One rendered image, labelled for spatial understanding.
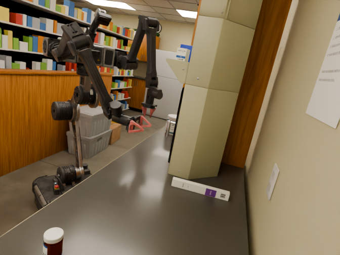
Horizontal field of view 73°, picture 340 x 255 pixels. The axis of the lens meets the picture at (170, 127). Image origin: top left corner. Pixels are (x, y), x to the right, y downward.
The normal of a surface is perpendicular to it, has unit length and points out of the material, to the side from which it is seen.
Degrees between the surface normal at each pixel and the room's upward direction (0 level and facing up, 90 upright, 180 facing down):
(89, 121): 95
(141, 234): 0
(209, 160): 90
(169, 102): 90
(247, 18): 90
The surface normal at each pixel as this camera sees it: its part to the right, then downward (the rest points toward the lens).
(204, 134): 0.47, 0.32
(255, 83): -0.28, 0.21
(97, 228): 0.18, -0.95
